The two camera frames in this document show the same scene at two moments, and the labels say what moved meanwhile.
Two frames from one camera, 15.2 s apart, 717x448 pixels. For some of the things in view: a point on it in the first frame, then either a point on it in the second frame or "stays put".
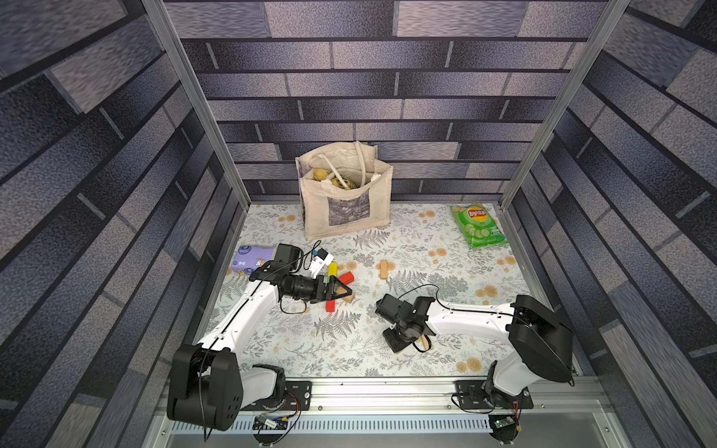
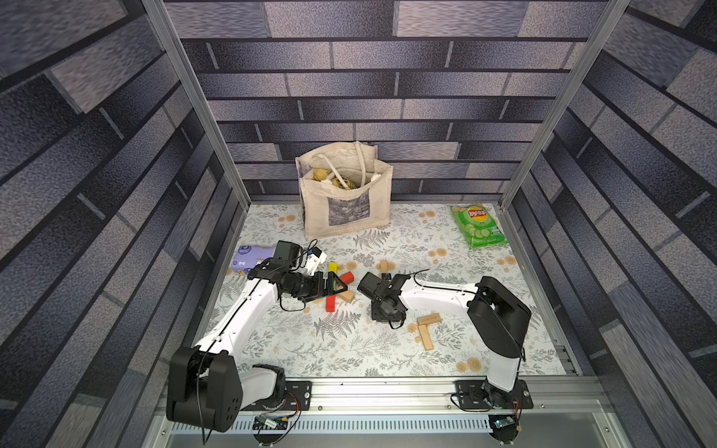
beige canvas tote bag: (344, 189) stays put
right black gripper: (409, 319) → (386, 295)
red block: (347, 278) stays put
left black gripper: (330, 289) stays put
